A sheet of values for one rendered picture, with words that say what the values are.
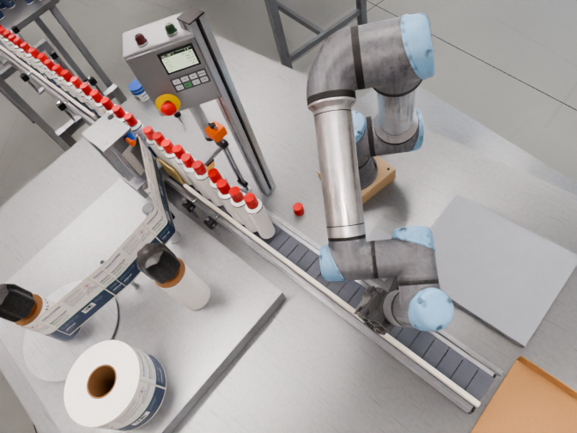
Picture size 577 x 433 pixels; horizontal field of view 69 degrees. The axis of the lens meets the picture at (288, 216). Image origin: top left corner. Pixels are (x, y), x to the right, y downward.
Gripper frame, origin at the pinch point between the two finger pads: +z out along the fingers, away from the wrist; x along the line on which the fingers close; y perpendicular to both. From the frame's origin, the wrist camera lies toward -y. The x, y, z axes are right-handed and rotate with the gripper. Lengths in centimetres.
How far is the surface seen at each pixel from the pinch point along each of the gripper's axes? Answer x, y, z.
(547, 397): 43.3, -8.4, -13.4
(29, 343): -62, 72, 41
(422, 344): 16.8, 0.0, -3.4
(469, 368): 26.6, -1.8, -9.1
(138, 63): -78, 0, -15
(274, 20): -113, -117, 115
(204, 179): -56, 2, 21
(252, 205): -39.2, 0.9, 7.5
